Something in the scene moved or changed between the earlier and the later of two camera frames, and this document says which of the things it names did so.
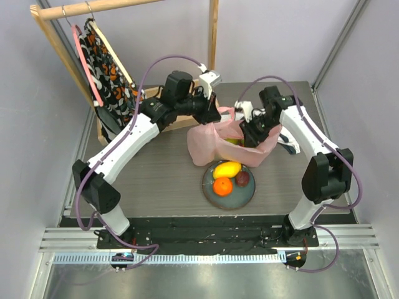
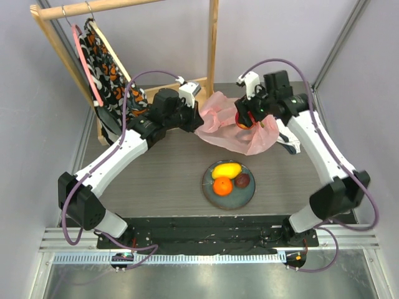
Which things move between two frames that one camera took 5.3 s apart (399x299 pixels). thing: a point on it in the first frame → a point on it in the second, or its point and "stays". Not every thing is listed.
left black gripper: (209, 113) → (195, 120)
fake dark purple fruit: (242, 179) stays
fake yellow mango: (227, 169) stays
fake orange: (222, 185) stays
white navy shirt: (285, 139) stays
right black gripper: (252, 133) → (243, 109)
